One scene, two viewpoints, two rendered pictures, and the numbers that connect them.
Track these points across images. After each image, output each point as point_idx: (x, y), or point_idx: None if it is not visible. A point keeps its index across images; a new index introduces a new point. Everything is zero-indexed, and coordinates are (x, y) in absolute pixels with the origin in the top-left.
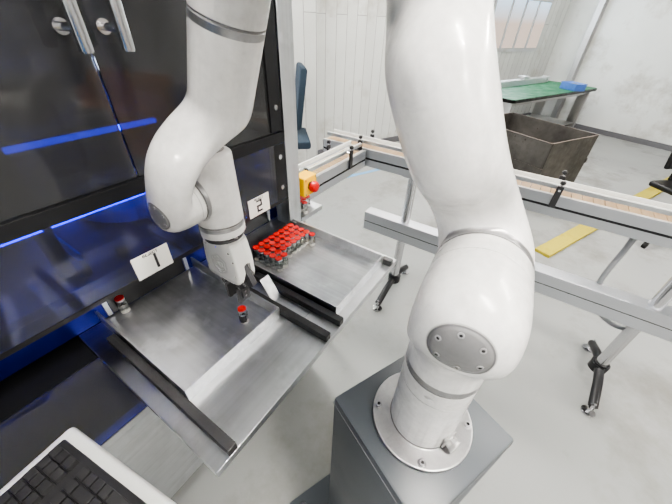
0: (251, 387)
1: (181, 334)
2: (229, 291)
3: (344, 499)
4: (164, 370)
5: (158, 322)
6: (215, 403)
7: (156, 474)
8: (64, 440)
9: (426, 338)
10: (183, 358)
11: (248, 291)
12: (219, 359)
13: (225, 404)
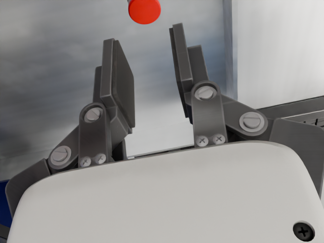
0: (309, 45)
1: (88, 96)
2: (134, 98)
3: None
4: (178, 146)
5: (28, 116)
6: (268, 92)
7: None
8: (136, 156)
9: None
10: (151, 105)
11: (205, 64)
12: (235, 93)
13: (285, 84)
